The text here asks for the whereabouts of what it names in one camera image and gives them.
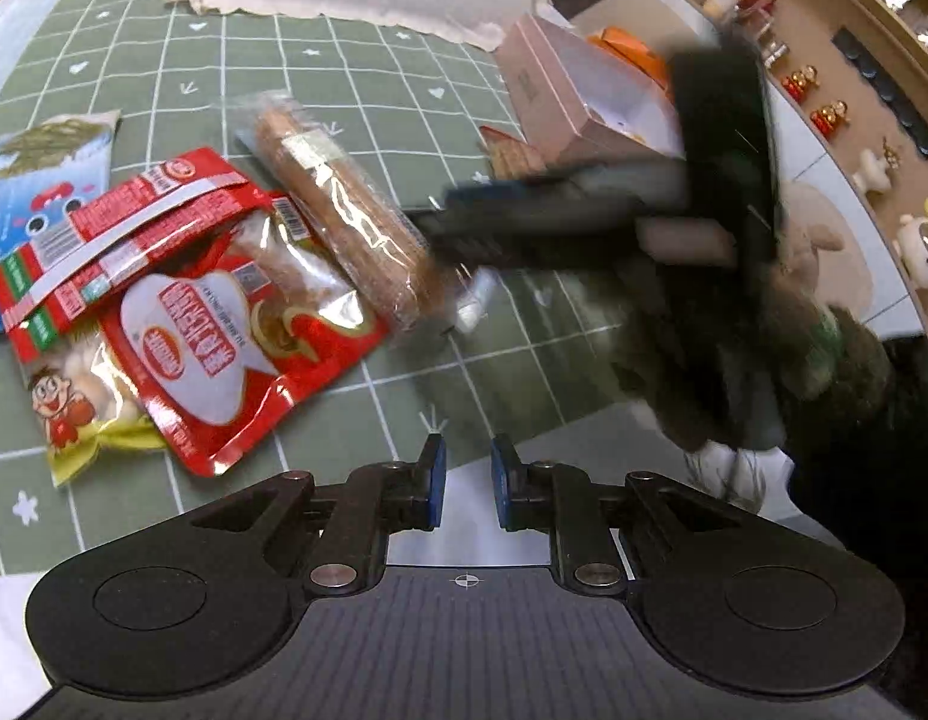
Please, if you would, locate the black strip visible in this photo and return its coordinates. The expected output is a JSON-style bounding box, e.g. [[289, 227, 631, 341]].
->
[[831, 26, 928, 162]]

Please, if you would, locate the beige plush bear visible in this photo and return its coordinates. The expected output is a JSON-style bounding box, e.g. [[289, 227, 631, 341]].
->
[[774, 180, 873, 316]]

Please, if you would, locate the orange snack packet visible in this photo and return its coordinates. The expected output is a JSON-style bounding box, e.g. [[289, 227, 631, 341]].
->
[[591, 26, 675, 91]]

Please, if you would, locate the red strip of small packets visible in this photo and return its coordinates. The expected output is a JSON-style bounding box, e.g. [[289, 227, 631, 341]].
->
[[0, 148, 247, 361]]

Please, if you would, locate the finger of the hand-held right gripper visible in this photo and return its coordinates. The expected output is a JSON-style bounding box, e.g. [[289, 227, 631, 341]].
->
[[441, 161, 686, 212], [415, 206, 652, 275]]

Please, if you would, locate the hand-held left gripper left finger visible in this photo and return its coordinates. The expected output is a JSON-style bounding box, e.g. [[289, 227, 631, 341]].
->
[[185, 433, 448, 601]]

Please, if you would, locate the large red snack packet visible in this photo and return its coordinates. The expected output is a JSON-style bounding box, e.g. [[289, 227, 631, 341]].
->
[[96, 214, 391, 478]]

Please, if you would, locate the long clear biscuit stick packet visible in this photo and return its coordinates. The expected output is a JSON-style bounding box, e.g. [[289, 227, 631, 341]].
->
[[235, 90, 472, 335]]

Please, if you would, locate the green checked tablecloth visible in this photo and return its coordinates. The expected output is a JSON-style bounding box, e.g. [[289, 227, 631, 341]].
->
[[0, 0, 660, 593]]

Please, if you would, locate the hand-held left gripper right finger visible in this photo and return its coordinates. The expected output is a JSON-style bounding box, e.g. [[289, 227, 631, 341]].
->
[[489, 433, 742, 601]]

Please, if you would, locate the small clear pastry packet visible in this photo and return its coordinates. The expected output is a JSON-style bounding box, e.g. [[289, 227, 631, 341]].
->
[[479, 124, 547, 181]]

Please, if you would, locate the beige chair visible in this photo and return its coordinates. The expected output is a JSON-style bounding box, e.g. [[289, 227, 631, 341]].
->
[[569, 0, 727, 38]]

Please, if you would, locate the pink cardboard box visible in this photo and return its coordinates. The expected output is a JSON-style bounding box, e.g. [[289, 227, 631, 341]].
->
[[497, 15, 686, 166]]

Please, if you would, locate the yellow cartoon snack packet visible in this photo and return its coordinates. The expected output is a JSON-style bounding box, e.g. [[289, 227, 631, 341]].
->
[[25, 319, 169, 488]]

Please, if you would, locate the blue seaweed snack packet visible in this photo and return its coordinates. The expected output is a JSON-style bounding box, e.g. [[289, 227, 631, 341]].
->
[[0, 111, 124, 335]]

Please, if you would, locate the person's black clothing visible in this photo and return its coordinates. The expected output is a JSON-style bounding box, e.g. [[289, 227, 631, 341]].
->
[[782, 337, 928, 720]]

